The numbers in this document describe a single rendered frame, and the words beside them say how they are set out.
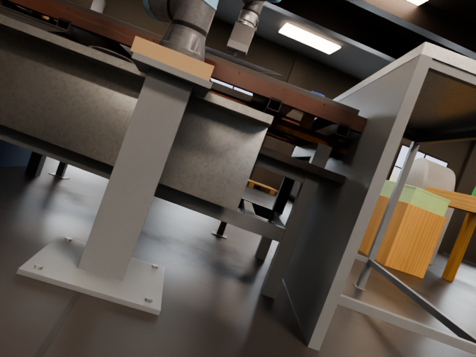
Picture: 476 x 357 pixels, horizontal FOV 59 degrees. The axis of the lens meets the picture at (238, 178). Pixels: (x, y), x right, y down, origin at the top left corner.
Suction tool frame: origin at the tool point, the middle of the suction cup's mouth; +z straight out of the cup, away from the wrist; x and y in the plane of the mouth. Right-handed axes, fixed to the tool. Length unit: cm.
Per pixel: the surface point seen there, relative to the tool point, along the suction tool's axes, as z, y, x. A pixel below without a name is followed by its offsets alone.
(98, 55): 20, 42, 27
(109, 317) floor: 86, 1, 69
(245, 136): 27.4, -15.6, 11.3
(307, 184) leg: 37, -47, 2
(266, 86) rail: 5.6, -16.6, 7.3
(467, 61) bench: -18, -73, 41
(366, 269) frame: 74, -117, -84
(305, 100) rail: 5.4, -33.1, 7.5
